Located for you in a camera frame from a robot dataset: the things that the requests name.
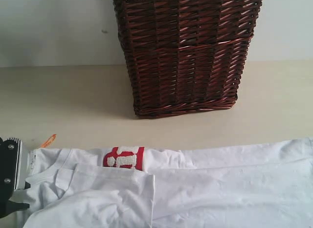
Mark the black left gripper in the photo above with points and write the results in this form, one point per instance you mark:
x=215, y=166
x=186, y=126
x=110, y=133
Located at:
x=6, y=205

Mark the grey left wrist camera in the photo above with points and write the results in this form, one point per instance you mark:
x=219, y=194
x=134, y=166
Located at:
x=14, y=165

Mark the white t-shirt red logo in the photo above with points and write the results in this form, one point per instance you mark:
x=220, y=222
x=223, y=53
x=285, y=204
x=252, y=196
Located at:
x=251, y=186

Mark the dark red wicker basket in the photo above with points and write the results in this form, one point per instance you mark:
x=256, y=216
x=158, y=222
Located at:
x=185, y=56

